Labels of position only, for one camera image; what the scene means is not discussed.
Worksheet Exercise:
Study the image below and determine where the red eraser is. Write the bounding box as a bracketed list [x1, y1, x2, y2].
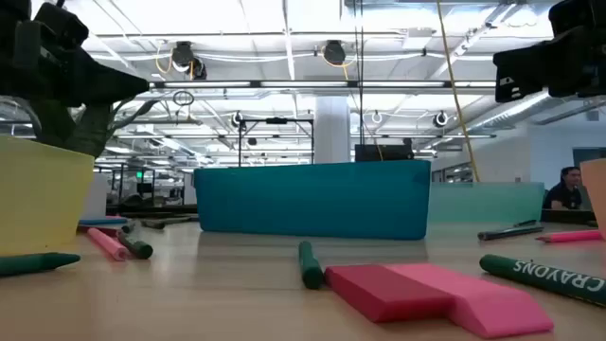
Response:
[324, 263, 456, 325]

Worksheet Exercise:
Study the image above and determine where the dark blue plastic bin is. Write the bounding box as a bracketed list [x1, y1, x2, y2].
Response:
[193, 159, 433, 242]

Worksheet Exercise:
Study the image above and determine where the orange translucent plastic bin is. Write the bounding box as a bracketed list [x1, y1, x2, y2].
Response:
[579, 158, 606, 241]

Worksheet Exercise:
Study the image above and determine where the green plant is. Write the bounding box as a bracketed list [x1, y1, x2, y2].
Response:
[0, 94, 160, 221]

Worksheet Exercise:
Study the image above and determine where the blue pencil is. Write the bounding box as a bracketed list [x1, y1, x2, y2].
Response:
[78, 216, 129, 226]

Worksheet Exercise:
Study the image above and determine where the white pillar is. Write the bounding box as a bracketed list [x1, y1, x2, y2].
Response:
[313, 96, 352, 165]

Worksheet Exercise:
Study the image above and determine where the pink pencil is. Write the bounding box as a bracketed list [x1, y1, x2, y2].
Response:
[535, 228, 605, 244]
[86, 226, 130, 262]

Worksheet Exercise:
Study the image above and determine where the pink eraser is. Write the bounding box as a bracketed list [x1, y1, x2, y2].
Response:
[383, 262, 555, 340]

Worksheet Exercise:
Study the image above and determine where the black hanging cable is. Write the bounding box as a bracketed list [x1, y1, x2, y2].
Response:
[352, 0, 365, 146]

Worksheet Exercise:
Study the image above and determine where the large ceiling cable reel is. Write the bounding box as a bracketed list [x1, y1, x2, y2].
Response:
[321, 39, 348, 67]
[170, 40, 208, 81]

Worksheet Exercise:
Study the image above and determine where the yellow hanging cable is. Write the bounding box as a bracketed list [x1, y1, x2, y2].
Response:
[435, 0, 481, 184]

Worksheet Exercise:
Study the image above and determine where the teal translucent plastic bin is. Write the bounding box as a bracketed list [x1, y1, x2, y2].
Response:
[427, 181, 546, 224]

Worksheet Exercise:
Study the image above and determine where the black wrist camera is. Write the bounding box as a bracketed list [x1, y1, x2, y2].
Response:
[33, 2, 90, 48]
[548, 0, 606, 35]

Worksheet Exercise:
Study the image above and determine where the person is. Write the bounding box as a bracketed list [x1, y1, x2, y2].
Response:
[542, 166, 584, 211]

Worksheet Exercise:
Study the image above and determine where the black pen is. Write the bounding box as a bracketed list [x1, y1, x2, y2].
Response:
[476, 222, 545, 242]

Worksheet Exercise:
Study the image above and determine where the dark door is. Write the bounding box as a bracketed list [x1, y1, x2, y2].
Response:
[571, 147, 606, 209]

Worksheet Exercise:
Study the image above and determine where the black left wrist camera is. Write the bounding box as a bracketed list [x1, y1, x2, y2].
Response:
[33, 2, 90, 48]

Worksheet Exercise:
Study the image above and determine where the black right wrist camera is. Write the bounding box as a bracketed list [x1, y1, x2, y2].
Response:
[548, 0, 606, 35]

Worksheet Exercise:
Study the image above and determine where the ceiling light bar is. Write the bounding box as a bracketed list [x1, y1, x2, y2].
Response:
[149, 80, 497, 91]

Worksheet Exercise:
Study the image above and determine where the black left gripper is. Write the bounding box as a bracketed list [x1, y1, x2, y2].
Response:
[0, 0, 151, 108]

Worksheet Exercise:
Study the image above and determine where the silver ventilation duct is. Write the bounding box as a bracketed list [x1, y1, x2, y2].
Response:
[466, 89, 606, 135]

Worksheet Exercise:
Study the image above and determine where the black background frame rig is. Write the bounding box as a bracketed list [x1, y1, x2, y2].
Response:
[237, 117, 315, 168]

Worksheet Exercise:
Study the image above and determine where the green crayon white lettering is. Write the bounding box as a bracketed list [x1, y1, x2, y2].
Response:
[478, 253, 606, 307]

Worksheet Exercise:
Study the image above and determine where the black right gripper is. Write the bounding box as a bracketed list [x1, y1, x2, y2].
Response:
[491, 23, 606, 104]

